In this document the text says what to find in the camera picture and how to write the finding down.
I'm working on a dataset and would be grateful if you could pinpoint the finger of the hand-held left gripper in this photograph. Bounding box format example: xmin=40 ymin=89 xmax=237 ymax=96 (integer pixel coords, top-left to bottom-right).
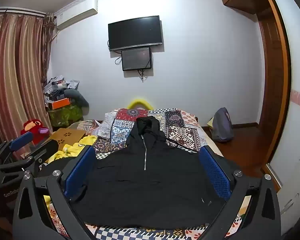
xmin=0 ymin=139 xmax=59 ymax=178
xmin=0 ymin=131 xmax=34 ymax=160

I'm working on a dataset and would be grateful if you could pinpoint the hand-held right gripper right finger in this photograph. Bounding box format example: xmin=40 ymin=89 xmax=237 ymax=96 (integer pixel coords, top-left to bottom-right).
xmin=197 ymin=145 xmax=282 ymax=240

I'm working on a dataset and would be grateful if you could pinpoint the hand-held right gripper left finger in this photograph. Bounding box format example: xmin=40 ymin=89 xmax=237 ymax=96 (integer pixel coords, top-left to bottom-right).
xmin=12 ymin=145 xmax=100 ymax=240

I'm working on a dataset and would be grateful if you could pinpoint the black zip hoodie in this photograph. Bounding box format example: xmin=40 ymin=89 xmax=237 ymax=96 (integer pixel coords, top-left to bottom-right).
xmin=39 ymin=116 xmax=243 ymax=230

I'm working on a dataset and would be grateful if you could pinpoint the red plush toy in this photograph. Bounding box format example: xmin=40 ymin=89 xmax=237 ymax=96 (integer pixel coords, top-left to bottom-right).
xmin=20 ymin=119 xmax=50 ymax=144

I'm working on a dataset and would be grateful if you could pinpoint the yellow fleece cloth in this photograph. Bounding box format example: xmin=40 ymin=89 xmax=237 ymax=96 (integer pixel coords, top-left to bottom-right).
xmin=44 ymin=135 xmax=98 ymax=164

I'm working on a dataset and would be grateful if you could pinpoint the wooden lap desk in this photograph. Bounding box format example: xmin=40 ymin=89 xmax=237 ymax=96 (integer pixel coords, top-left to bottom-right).
xmin=44 ymin=128 xmax=87 ymax=153

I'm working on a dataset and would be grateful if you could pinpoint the beige fleece blanket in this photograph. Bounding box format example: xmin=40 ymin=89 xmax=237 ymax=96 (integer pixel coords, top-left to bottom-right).
xmin=202 ymin=127 xmax=224 ymax=157

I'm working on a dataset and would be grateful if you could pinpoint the green patterned cloth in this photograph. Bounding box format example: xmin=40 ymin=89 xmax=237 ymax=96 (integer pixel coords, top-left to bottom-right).
xmin=48 ymin=104 xmax=84 ymax=127

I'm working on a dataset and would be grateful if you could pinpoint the striped patterned cushion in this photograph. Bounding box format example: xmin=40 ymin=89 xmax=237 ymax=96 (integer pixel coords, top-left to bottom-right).
xmin=69 ymin=119 xmax=100 ymax=136

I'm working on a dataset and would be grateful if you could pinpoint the grey purple backpack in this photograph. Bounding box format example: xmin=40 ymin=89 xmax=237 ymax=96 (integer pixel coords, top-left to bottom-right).
xmin=211 ymin=107 xmax=234 ymax=143

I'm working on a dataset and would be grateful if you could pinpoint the orange box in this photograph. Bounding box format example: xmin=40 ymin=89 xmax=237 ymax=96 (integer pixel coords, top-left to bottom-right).
xmin=51 ymin=98 xmax=72 ymax=110

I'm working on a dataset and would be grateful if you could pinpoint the patchwork printed blanket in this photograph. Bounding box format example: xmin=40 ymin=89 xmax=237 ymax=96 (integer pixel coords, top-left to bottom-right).
xmin=44 ymin=107 xmax=252 ymax=240

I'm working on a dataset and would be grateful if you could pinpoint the striped brown curtain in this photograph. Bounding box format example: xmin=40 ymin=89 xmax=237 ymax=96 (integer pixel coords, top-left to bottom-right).
xmin=0 ymin=12 xmax=56 ymax=143

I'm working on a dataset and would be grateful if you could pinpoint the grey pillow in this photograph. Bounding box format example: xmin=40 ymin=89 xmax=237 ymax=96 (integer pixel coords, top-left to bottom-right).
xmin=64 ymin=89 xmax=90 ymax=108

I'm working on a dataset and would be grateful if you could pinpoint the pile of papers and boxes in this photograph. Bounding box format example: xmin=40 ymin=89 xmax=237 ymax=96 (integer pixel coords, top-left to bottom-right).
xmin=43 ymin=75 xmax=80 ymax=104

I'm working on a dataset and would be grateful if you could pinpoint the white door with stickers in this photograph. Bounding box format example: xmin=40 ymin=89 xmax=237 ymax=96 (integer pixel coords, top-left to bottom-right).
xmin=265 ymin=0 xmax=300 ymax=235

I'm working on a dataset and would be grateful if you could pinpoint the brown wooden wardrobe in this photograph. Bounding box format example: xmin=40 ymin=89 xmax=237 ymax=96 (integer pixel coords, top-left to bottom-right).
xmin=217 ymin=0 xmax=292 ymax=188

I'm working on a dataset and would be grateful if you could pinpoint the white air conditioner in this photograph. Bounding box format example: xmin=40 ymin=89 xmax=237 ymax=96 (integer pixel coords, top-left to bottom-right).
xmin=55 ymin=0 xmax=98 ymax=29

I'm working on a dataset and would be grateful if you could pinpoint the yellow foam ring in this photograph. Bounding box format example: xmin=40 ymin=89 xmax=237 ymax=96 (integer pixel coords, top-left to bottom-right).
xmin=126 ymin=99 xmax=153 ymax=110

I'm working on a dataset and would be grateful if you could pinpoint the small black wall monitor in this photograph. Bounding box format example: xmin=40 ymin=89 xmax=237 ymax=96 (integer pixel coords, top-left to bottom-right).
xmin=121 ymin=47 xmax=152 ymax=71

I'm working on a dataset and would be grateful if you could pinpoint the white curtain rail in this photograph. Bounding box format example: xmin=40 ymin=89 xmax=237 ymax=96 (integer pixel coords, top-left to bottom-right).
xmin=0 ymin=8 xmax=47 ymax=18

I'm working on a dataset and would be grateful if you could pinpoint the black wall television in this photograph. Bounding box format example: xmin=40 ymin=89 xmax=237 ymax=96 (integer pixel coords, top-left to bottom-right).
xmin=108 ymin=15 xmax=163 ymax=52

